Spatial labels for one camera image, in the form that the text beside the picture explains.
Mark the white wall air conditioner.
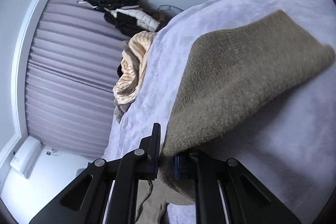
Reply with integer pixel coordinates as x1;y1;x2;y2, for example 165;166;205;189
10;136;42;178

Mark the olive brown knit sweater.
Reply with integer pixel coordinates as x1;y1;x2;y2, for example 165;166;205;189
136;10;335;223

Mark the striped cream brown garment pile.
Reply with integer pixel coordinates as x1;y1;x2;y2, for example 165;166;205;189
113;31;156;123

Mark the lavender plush bed blanket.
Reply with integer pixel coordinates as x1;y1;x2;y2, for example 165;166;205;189
104;0;335;223

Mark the white puffer jacket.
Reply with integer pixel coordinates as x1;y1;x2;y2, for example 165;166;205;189
109;9;160;32

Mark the grey pleated curtain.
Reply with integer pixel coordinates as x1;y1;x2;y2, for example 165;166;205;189
25;0;127;158

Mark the black hanging coat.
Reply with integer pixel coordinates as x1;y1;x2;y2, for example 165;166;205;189
78;0;161;37

